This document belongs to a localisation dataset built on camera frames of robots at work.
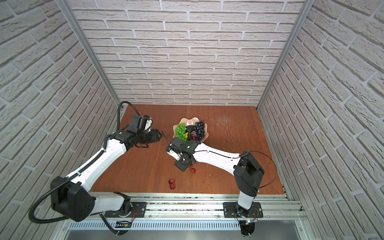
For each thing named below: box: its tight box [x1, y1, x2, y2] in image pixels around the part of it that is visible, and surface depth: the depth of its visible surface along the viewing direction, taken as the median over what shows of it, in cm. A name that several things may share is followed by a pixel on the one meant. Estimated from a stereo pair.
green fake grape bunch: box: [175, 123, 189, 143], surface depth 98 cm
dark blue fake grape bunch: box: [194, 120, 206, 141], surface depth 99 cm
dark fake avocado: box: [185, 125, 195, 133], surface depth 102 cm
